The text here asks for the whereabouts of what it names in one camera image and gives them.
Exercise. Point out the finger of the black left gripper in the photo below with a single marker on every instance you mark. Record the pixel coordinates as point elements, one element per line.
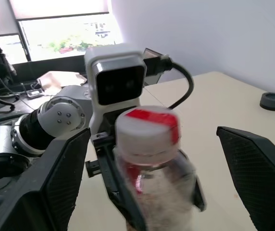
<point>198,192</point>

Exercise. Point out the clear bottle white red cap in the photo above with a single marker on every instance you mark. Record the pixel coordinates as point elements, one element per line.
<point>149,137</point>

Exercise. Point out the brown cardboard box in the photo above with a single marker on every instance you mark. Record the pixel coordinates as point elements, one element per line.
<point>53,80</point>

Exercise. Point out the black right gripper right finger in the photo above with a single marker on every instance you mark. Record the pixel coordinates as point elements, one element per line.
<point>260,173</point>

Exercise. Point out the dark grey round puck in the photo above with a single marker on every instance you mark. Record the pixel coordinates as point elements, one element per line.
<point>272,101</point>

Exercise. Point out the small black device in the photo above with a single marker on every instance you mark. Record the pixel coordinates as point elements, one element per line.
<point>34,93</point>

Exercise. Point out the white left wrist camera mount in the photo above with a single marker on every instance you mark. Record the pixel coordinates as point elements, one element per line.
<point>118,72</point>

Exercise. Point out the window with roller blind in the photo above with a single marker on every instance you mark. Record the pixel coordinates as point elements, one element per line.
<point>65,31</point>

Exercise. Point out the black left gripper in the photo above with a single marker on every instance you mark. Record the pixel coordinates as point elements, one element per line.
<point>107,134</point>

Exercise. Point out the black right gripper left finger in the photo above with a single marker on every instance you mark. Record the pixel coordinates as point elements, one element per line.
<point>43,192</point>

